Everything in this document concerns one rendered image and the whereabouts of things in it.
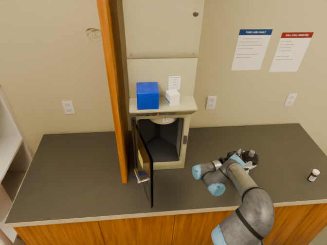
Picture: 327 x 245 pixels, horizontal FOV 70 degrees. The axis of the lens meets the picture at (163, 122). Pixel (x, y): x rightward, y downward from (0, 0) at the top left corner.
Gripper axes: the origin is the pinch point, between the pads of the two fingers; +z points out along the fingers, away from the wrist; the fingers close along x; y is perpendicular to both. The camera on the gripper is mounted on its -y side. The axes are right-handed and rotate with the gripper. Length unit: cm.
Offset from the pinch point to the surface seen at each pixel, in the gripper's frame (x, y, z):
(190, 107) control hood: 13, 36, -35
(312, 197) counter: -23.6, -20.5, 35.1
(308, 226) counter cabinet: -27, -61, 51
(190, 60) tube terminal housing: 22, 55, -33
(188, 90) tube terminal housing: 22, 39, -32
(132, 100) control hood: 26, 36, -60
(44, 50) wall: 84, 43, -99
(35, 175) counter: 47, -22, -120
